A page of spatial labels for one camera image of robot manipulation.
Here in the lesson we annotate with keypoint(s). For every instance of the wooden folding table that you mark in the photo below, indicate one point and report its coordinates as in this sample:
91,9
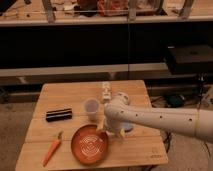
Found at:
143,146

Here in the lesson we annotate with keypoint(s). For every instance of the clear plastic cup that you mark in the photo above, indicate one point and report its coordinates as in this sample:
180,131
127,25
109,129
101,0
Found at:
91,107

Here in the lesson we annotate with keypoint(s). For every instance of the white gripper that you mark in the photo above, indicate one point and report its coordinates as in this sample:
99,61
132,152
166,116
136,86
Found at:
110,128

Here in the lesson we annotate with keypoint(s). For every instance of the orange toy carrot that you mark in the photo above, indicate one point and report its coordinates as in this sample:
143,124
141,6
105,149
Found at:
55,144

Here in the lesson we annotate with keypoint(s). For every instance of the white small bottle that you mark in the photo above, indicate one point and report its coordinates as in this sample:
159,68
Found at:
106,92

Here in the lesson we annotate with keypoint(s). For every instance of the black rectangular case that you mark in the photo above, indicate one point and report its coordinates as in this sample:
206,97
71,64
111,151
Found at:
57,115

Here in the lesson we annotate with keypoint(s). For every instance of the black box on shelf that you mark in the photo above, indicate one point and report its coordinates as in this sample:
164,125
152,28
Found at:
190,59

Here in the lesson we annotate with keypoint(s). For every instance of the blue sponge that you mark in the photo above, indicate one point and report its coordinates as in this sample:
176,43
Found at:
127,126

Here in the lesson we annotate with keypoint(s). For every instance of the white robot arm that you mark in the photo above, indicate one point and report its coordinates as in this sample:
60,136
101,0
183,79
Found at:
197,123

